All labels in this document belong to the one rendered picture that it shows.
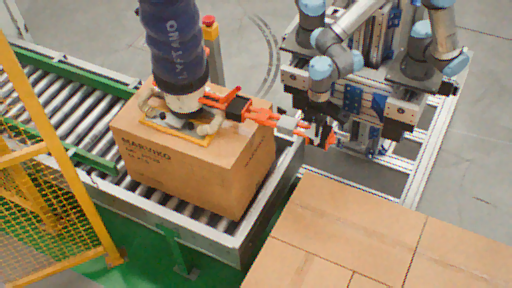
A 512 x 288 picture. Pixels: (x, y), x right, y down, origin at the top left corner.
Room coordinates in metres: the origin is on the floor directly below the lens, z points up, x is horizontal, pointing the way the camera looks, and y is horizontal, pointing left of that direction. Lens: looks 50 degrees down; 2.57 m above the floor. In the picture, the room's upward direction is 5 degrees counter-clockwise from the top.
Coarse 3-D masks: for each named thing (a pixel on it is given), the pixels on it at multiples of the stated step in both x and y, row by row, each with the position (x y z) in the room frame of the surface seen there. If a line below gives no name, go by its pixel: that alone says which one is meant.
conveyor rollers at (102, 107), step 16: (0, 64) 2.51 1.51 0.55; (0, 80) 2.37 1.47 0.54; (32, 80) 2.34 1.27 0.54; (48, 80) 2.33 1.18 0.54; (64, 80) 2.32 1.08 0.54; (16, 96) 2.22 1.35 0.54; (48, 96) 2.20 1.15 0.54; (64, 96) 2.18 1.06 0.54; (80, 96) 2.17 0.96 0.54; (96, 96) 2.15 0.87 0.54; (112, 96) 2.14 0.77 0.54; (0, 112) 2.11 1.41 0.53; (16, 112) 2.09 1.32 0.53; (48, 112) 2.06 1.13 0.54; (64, 112) 2.05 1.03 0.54; (80, 112) 2.04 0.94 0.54; (96, 112) 2.02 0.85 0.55; (112, 112) 2.01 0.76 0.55; (0, 128) 1.98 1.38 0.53; (64, 128) 1.92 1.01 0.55; (80, 128) 1.91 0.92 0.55; (96, 128) 1.90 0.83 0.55; (32, 144) 1.83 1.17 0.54; (80, 144) 1.80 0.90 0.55; (112, 160) 1.68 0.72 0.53; (96, 176) 1.58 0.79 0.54; (112, 176) 1.57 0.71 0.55; (128, 176) 1.56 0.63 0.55; (272, 176) 1.48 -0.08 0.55; (144, 192) 1.46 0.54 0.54; (160, 192) 1.44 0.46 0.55; (176, 208) 1.36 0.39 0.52; (192, 208) 1.34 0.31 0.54; (224, 224) 1.24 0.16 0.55; (240, 224) 1.23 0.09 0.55
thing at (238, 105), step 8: (240, 96) 1.48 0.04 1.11; (232, 104) 1.45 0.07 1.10; (240, 104) 1.44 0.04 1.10; (248, 104) 1.43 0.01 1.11; (224, 112) 1.42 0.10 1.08; (232, 112) 1.40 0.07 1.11; (240, 112) 1.40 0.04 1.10; (248, 112) 1.42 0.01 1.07; (232, 120) 1.40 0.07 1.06; (240, 120) 1.38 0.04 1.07
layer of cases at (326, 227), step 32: (320, 192) 1.37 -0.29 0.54; (352, 192) 1.35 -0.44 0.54; (288, 224) 1.21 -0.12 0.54; (320, 224) 1.19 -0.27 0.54; (352, 224) 1.18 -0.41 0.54; (384, 224) 1.16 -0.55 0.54; (416, 224) 1.15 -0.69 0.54; (448, 224) 1.13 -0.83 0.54; (288, 256) 1.05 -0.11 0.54; (320, 256) 1.04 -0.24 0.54; (352, 256) 1.02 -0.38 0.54; (384, 256) 1.01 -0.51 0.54; (416, 256) 1.00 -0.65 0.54; (448, 256) 0.98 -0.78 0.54; (480, 256) 0.97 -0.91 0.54
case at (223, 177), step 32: (128, 128) 1.51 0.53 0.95; (224, 128) 1.46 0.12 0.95; (256, 128) 1.44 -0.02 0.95; (128, 160) 1.52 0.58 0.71; (160, 160) 1.42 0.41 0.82; (192, 160) 1.33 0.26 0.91; (224, 160) 1.29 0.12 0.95; (256, 160) 1.42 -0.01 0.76; (192, 192) 1.35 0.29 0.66; (224, 192) 1.26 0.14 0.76
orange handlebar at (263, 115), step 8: (216, 96) 1.51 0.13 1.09; (208, 104) 1.47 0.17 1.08; (216, 104) 1.46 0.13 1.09; (256, 112) 1.41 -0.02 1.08; (264, 112) 1.39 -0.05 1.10; (256, 120) 1.36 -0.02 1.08; (264, 120) 1.35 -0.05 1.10; (304, 128) 1.30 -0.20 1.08; (304, 136) 1.26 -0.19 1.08; (328, 144) 1.21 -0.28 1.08
